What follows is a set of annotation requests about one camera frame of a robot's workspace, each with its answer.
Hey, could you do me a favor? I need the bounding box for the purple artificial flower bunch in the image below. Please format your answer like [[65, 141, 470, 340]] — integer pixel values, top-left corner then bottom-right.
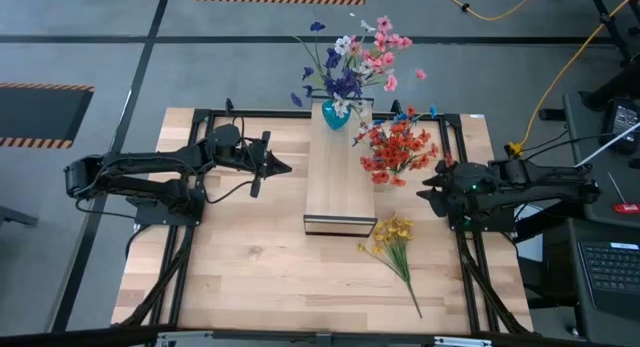
[[289, 20, 364, 108]]

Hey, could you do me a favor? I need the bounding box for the black aluminium table frame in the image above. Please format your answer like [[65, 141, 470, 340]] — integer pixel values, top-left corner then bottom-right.
[[112, 97, 534, 338]]

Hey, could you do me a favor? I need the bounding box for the yellow extension cable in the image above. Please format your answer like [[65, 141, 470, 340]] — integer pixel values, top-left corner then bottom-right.
[[504, 0, 640, 158], [412, 0, 541, 22]]

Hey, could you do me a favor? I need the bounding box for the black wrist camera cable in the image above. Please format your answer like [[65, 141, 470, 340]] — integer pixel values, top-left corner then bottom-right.
[[204, 179, 257, 206]]

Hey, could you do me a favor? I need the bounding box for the red-handled screwdriver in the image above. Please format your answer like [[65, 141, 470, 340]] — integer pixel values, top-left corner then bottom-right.
[[607, 171, 640, 216]]

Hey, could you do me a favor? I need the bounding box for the white cable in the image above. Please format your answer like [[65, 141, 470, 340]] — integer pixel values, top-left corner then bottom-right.
[[574, 121, 640, 168]]

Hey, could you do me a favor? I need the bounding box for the yellow artificial flower bunch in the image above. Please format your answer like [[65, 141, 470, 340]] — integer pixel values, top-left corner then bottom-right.
[[356, 214, 424, 319]]

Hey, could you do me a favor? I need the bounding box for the black chair base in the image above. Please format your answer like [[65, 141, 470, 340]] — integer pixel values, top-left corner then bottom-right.
[[579, 56, 640, 113]]

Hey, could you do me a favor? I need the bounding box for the light blue artificial flower bunch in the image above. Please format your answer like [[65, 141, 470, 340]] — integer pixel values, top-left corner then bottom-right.
[[352, 105, 439, 148]]

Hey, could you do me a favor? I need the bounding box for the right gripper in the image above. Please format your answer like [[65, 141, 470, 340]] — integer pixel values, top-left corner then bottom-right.
[[416, 160, 501, 229]]

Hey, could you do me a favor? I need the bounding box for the blue glass vase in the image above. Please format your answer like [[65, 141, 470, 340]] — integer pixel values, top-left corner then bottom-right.
[[320, 99, 352, 132]]

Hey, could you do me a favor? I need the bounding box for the black crossbar with silver brackets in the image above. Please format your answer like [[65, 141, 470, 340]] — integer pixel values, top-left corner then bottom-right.
[[0, 325, 640, 347]]

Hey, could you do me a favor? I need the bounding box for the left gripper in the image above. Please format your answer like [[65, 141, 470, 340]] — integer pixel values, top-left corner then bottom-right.
[[234, 130, 293, 198]]

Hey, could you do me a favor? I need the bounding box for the white artificial flower bunch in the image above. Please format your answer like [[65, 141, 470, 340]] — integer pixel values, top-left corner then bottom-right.
[[333, 19, 376, 119]]

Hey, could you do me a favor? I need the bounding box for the black keyboard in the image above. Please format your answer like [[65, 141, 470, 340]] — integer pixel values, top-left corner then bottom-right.
[[577, 240, 640, 321]]

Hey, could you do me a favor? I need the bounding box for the pink artificial flower bunch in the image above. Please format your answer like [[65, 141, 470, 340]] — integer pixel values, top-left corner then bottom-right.
[[344, 15, 429, 113]]

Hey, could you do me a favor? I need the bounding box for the dark grey side desk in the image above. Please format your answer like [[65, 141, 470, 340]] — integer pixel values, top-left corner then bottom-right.
[[567, 217, 640, 347], [562, 91, 640, 228]]

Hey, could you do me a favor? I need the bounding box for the black stand leg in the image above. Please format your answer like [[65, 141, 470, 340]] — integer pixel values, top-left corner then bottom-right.
[[584, 0, 634, 63]]

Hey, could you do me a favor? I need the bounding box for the black-framed wooden shelf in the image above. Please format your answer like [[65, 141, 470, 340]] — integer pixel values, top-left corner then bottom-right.
[[303, 95, 379, 238]]

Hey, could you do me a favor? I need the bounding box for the orange artificial flower bunch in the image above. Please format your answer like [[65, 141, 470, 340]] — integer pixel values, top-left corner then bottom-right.
[[387, 105, 454, 188]]

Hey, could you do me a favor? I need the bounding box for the dark furniture leg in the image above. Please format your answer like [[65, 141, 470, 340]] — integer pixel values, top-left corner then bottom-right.
[[0, 205, 39, 227]]

